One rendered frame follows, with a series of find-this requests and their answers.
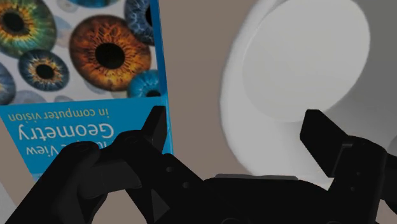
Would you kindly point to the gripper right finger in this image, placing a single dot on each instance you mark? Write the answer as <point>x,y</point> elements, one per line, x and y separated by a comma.
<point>350,161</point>

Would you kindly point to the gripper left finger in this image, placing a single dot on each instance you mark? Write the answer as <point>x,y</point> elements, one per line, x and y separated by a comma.
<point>130,173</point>

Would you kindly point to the blue book with eye pictures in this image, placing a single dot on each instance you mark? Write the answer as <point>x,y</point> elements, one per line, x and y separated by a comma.
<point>77,77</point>

